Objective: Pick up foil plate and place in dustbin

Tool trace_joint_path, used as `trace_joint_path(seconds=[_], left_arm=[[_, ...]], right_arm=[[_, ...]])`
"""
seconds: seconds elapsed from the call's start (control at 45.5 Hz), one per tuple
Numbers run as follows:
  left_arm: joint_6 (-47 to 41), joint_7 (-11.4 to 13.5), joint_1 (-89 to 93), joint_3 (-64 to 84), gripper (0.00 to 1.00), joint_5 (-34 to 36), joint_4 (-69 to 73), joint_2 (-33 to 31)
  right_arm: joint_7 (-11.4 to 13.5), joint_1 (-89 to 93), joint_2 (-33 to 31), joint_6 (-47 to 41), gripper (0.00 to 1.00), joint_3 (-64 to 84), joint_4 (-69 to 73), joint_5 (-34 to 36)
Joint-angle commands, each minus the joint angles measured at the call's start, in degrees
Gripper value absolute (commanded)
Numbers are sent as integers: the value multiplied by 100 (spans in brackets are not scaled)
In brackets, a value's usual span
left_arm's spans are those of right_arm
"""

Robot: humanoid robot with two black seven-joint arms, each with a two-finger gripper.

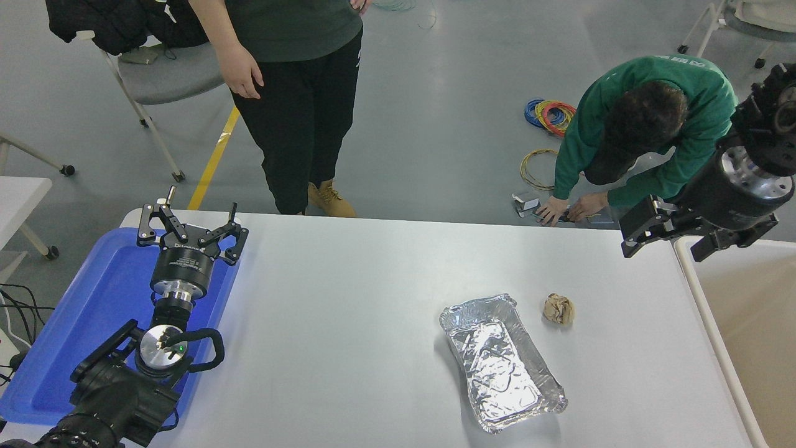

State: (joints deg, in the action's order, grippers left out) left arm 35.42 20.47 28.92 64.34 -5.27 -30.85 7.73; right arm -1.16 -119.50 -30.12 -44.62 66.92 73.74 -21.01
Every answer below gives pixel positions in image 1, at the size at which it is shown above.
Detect blue red yellow cable coil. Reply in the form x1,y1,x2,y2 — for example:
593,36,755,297
524,98,577,138

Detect crumpled tan paper ball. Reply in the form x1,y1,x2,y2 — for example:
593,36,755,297
542,293,575,325

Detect crouching person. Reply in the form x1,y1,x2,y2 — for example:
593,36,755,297
536,55,739,228

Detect white frame wheeled chair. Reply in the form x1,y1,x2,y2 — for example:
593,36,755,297
678,0,796,69

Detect black floor cables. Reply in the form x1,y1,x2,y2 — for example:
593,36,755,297
0,283,53,386

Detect white side table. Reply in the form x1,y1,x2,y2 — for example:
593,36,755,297
0,176,60,284

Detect standing person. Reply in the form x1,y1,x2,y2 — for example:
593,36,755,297
187,0,374,218

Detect crouching person's right hand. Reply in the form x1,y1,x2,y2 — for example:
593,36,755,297
536,198,570,228

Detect silver foil tray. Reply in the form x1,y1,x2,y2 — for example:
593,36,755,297
439,293,568,434

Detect blue plastic tray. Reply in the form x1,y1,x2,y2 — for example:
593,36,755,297
0,227,242,427

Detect grey seat folding chair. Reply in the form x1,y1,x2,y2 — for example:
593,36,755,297
93,31,228,182

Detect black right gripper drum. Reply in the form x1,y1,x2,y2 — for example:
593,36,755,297
678,163,778,232

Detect white caster leg frame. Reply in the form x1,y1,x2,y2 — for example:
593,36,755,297
0,133,76,177

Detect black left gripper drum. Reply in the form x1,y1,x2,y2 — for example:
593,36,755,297
153,230,221,292

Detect small grey box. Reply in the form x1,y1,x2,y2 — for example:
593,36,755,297
512,190,542,218

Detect crouching person's left hand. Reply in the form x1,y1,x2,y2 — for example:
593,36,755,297
567,192,610,223

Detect standing person's right hand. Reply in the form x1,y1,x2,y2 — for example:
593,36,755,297
216,45,265,100

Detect large pale bin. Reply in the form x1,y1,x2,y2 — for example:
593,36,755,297
673,236,796,448

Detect black jacket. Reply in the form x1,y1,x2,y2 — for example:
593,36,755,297
45,0,209,55

